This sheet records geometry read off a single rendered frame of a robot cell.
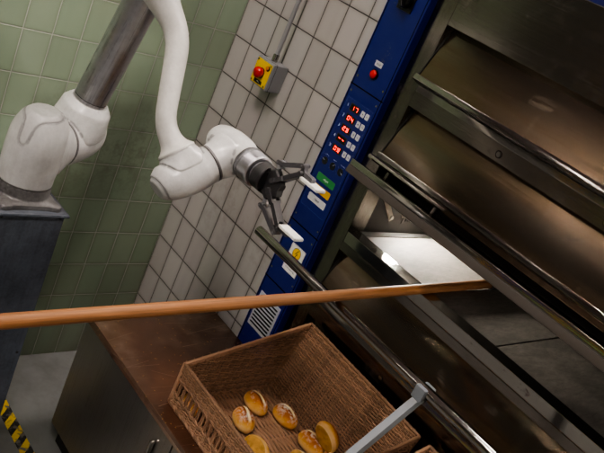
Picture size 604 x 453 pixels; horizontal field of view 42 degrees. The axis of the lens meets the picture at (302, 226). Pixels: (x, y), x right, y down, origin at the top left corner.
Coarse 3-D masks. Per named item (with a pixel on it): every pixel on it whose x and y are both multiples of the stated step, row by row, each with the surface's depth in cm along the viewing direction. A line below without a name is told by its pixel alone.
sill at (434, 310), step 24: (360, 240) 251; (384, 264) 243; (432, 312) 229; (456, 336) 223; (480, 336) 222; (480, 360) 217; (504, 360) 214; (528, 384) 208; (552, 408) 202; (576, 432) 197
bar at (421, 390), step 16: (272, 240) 225; (288, 256) 220; (304, 272) 215; (320, 288) 211; (336, 304) 206; (352, 320) 202; (368, 336) 198; (384, 352) 194; (400, 368) 190; (416, 384) 187; (416, 400) 185; (432, 400) 183; (400, 416) 184; (448, 416) 180; (384, 432) 184; (464, 432) 177; (352, 448) 181; (368, 448) 183; (480, 448) 173
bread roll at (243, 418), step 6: (240, 408) 240; (246, 408) 241; (234, 414) 240; (240, 414) 238; (246, 414) 238; (252, 414) 239; (234, 420) 239; (240, 420) 237; (246, 420) 237; (252, 420) 238; (240, 426) 237; (246, 426) 236; (252, 426) 237; (246, 432) 237
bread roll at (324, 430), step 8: (320, 424) 239; (328, 424) 239; (320, 432) 239; (328, 432) 238; (336, 432) 240; (320, 440) 240; (328, 440) 238; (336, 440) 238; (328, 448) 238; (336, 448) 238
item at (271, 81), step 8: (264, 56) 278; (256, 64) 278; (264, 64) 275; (272, 64) 273; (280, 64) 277; (264, 72) 275; (272, 72) 273; (280, 72) 275; (256, 80) 278; (264, 80) 275; (272, 80) 275; (280, 80) 277; (264, 88) 275; (272, 88) 277
